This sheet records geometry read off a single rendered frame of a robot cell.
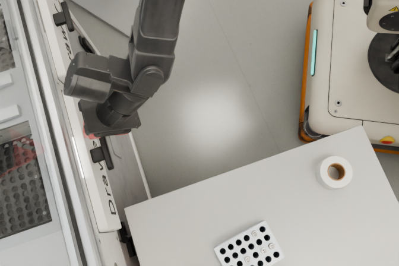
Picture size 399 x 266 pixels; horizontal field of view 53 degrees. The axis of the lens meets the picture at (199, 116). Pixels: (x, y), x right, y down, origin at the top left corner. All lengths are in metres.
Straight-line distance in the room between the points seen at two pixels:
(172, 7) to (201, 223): 0.53
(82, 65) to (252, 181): 0.49
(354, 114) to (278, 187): 0.66
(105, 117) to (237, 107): 1.12
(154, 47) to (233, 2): 1.41
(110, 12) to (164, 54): 1.39
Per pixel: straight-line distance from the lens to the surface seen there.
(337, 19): 1.65
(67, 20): 0.93
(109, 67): 0.62
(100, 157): 0.81
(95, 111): 0.72
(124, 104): 0.64
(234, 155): 1.71
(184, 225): 0.92
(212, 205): 0.92
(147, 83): 0.59
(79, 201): 0.73
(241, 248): 0.92
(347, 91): 1.55
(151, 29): 0.55
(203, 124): 1.73
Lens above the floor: 1.68
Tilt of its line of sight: 75 degrees down
